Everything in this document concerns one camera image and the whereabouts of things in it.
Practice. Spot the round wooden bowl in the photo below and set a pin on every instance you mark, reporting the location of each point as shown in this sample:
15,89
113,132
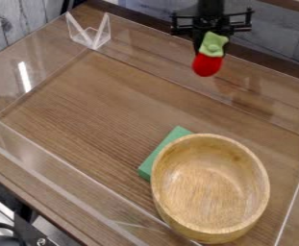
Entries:
210,187

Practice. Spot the clear acrylic tray wall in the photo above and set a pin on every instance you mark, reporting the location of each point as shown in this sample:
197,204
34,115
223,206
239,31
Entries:
85,113

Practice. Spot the red felt fruit green leaves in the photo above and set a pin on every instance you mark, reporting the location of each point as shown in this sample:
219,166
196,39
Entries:
208,61

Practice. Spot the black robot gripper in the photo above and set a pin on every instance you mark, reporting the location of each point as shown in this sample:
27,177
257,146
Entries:
190,22

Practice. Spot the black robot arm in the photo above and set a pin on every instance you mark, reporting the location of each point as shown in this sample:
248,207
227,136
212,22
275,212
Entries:
209,7

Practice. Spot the black metal mount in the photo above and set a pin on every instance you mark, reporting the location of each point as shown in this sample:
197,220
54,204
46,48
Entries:
30,234

